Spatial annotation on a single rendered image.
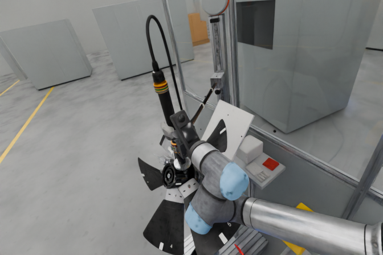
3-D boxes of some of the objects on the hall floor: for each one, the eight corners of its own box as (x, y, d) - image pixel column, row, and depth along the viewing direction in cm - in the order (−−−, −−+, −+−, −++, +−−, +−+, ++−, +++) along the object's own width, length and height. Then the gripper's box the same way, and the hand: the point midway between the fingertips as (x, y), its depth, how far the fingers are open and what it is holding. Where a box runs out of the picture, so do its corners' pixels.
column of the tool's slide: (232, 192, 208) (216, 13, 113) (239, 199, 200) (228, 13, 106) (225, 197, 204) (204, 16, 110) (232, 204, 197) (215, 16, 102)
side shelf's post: (251, 220, 181) (251, 160, 137) (255, 223, 178) (256, 163, 134) (248, 222, 179) (248, 163, 135) (252, 226, 176) (252, 166, 132)
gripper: (187, 175, 55) (157, 140, 71) (217, 155, 59) (183, 126, 75) (182, 154, 50) (151, 122, 66) (215, 134, 55) (178, 109, 71)
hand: (167, 119), depth 68 cm, fingers closed on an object, 4 cm apart
